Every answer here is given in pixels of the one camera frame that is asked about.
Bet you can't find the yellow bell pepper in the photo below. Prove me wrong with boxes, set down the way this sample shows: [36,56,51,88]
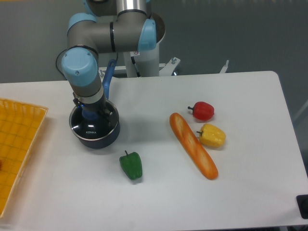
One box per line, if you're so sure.
[197,123,226,147]

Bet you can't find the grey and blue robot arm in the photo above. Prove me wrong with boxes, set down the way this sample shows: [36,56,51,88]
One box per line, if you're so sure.
[61,0,158,115]

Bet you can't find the glass pot lid blue knob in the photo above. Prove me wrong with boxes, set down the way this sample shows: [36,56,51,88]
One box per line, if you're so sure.
[69,100,120,142]

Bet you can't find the orange baguette bread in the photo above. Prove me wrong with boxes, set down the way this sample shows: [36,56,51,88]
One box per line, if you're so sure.
[169,113,218,180]

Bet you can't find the dark blue saucepan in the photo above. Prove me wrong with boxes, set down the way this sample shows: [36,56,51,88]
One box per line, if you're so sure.
[78,59,116,149]

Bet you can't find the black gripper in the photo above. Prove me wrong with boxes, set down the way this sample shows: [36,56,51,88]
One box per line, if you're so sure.
[73,93,114,123]

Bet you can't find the black device at table edge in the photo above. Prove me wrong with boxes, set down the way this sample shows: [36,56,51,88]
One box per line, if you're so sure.
[296,194,308,219]

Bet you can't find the black cable on floor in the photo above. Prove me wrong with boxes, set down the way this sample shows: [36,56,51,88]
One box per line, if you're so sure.
[55,50,68,80]

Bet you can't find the green bell pepper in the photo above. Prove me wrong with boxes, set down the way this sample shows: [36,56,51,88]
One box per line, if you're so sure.
[119,150,143,180]

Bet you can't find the red bell pepper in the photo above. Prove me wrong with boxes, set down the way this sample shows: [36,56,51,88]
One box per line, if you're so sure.
[187,102,215,121]

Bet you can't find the yellow plastic basket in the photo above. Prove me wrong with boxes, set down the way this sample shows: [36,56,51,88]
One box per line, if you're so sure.
[0,98,48,217]

